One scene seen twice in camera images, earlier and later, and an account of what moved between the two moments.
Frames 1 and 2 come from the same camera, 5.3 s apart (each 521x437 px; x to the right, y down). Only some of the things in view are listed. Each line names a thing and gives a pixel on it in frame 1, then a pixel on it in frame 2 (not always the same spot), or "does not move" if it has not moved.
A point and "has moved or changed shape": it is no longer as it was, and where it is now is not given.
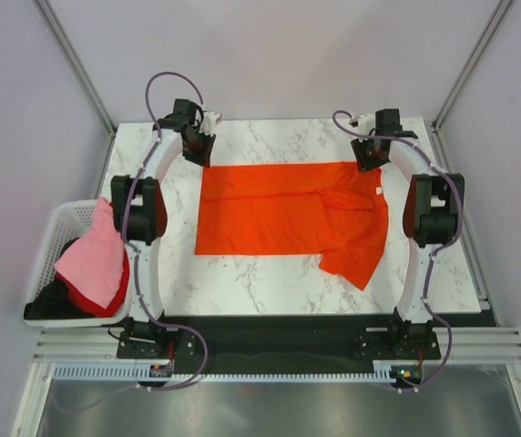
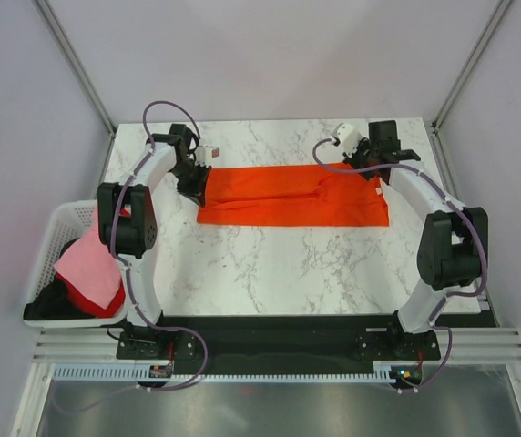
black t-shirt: (53, 300) does not move
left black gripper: (204, 158) -> (197, 191)
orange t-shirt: (332, 209) has moved or changed shape
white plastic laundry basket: (69, 220) does not move
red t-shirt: (86, 304) does not move
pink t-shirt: (95, 262) does not move
